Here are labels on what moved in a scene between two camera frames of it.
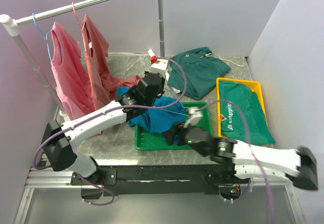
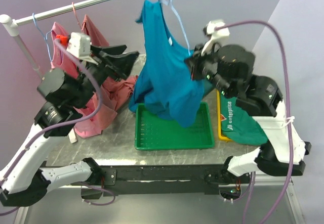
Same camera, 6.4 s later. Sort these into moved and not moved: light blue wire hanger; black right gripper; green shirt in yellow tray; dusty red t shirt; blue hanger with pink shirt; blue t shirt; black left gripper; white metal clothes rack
Moved: blue t shirt; light blue wire hanger; black right gripper; black left gripper
Not moved: white metal clothes rack; blue hanger with pink shirt; dusty red t shirt; green shirt in yellow tray
